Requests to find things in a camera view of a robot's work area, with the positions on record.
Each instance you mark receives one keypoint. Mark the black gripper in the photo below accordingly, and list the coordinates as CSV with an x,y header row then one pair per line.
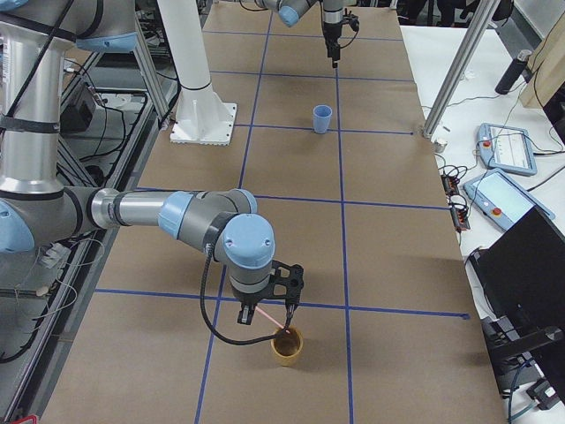
x,y
248,300
331,29

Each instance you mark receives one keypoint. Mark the pink chopstick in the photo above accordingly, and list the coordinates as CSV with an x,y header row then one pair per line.
x,y
271,319

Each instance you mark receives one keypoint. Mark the bamboo chopstick holder cup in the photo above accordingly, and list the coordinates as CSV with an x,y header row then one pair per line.
x,y
287,347

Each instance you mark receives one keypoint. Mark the blue plastic cup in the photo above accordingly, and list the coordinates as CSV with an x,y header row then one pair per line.
x,y
322,115

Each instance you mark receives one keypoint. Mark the black water bottle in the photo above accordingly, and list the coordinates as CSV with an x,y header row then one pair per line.
x,y
514,70

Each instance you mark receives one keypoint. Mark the teach pendant far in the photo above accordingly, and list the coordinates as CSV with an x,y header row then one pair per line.
x,y
507,148

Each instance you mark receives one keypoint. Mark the teach pendant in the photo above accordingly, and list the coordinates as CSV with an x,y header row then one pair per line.
x,y
500,198
507,148

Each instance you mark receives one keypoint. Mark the teach pendant near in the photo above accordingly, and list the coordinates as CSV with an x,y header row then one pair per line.
x,y
500,198

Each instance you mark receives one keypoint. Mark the black monitor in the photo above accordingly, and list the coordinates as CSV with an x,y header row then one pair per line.
x,y
522,274

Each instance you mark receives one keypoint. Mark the white pedestal column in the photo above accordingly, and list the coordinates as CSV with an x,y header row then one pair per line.
x,y
201,115

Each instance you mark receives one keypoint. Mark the aluminium frame post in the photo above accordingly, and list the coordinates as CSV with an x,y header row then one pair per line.
x,y
471,39

